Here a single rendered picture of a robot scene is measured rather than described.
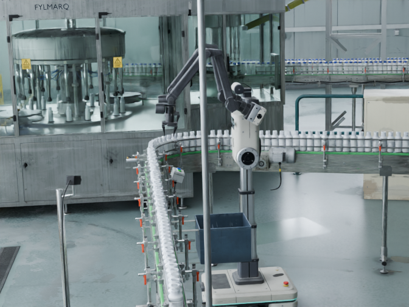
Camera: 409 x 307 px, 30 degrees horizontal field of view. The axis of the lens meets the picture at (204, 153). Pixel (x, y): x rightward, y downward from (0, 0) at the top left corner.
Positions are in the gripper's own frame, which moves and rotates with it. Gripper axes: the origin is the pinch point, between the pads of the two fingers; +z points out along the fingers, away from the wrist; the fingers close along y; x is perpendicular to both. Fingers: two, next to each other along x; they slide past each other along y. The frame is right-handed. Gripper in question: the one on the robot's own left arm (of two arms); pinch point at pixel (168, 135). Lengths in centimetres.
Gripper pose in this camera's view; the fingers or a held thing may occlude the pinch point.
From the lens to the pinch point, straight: 510.9
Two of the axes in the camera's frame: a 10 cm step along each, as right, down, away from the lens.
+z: -0.6, 9.8, 2.0
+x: -0.9, -2.0, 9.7
